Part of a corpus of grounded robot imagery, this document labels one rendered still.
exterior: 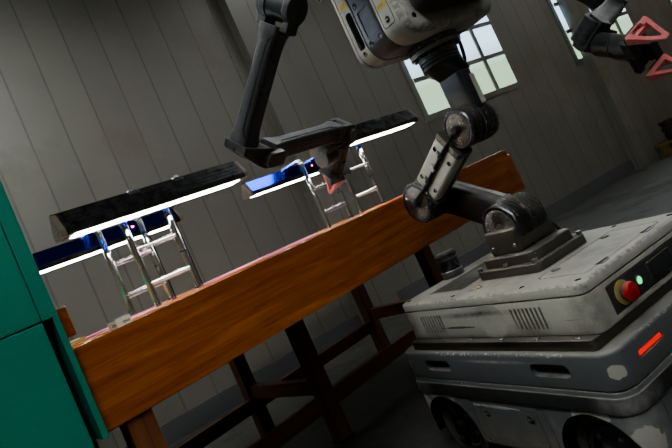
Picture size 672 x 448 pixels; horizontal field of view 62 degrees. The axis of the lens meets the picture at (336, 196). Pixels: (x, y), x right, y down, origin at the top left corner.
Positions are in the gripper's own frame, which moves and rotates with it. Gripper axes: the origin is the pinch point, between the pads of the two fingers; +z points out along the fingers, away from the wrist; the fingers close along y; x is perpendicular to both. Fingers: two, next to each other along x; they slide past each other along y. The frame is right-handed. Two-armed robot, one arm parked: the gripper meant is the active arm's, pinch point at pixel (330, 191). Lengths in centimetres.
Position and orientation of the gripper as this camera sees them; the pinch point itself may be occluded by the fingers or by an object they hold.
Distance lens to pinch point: 193.3
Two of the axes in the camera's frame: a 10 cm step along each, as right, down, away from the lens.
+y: -6.9, 3.2, -6.4
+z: -1.9, 7.8, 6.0
